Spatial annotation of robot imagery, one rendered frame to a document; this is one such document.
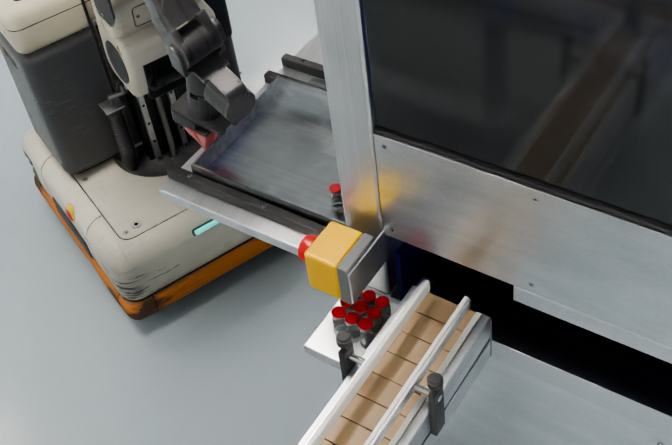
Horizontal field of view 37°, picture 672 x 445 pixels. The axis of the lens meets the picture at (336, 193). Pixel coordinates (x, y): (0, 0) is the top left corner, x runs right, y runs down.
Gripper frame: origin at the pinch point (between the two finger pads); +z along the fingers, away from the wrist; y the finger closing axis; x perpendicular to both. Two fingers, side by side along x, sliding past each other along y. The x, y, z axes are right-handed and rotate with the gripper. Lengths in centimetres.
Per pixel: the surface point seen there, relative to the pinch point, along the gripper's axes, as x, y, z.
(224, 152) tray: 1.7, 2.0, 2.0
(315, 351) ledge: -25.9, 38.5, -4.1
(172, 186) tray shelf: -8.9, -1.1, 2.8
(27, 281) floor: 4, -72, 105
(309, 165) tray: 5.5, 17.0, -0.7
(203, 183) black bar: -7.4, 4.5, -0.3
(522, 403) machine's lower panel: -12, 66, 4
